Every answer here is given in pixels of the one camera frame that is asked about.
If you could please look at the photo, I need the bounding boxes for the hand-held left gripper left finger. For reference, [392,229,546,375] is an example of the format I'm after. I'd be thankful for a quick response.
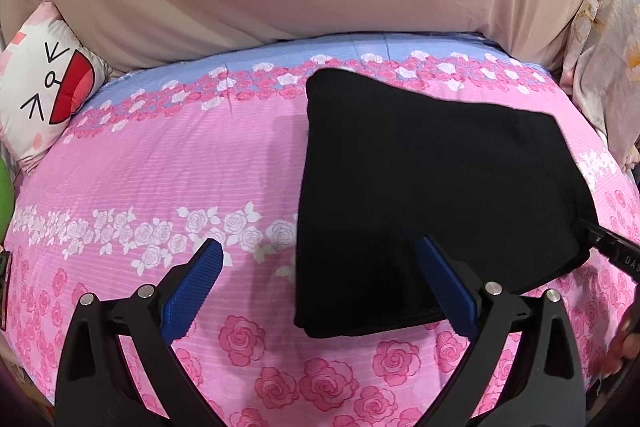
[54,239,225,427]

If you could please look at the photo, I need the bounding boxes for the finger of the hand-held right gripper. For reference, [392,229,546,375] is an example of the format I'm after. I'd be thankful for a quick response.
[573,218,615,259]

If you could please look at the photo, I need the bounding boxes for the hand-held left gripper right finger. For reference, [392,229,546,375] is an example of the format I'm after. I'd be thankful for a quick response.
[417,235,586,427]

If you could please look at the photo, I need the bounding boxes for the black pants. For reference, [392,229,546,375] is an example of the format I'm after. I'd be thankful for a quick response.
[292,68,599,341]

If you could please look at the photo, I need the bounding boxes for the person's right hand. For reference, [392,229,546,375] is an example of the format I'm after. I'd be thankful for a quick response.
[601,304,640,379]

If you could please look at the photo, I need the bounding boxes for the pink rose bedsheet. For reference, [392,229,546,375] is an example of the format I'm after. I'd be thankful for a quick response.
[0,31,640,427]

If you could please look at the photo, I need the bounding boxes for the small patterned box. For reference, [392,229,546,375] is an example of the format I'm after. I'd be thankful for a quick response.
[0,251,12,334]

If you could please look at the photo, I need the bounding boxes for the pale floral cloth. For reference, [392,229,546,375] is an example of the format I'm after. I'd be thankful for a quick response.
[559,0,640,174]

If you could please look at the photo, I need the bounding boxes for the green plush toy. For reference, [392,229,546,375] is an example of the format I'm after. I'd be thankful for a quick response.
[0,157,15,249]

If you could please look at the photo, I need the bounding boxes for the cat face pillow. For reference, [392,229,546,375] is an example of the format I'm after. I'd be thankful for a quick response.
[0,0,114,174]

